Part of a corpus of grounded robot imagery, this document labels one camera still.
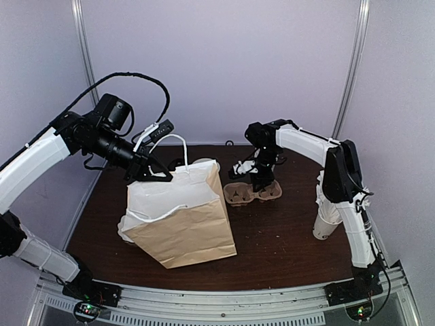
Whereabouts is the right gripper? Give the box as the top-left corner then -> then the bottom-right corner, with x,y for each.
250,146 -> 281,193

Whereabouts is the cardboard cup carrier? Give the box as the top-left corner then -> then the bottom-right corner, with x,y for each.
223,181 -> 283,206

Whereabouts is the brown paper bag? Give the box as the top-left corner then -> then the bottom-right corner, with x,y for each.
118,158 -> 237,269

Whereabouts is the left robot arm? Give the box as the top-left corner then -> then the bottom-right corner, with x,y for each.
1,72 -> 174,302

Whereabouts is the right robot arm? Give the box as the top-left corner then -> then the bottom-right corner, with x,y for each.
230,119 -> 384,300

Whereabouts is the white round bowl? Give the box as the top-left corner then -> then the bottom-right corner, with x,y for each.
193,158 -> 213,164

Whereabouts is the paper cup holding straws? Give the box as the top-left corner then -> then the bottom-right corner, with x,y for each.
313,214 -> 342,240

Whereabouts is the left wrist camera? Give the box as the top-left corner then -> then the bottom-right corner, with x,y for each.
132,119 -> 174,152

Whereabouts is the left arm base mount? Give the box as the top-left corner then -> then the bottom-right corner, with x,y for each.
56,271 -> 122,325

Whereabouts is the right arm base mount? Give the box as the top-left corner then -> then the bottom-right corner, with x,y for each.
324,272 -> 383,323

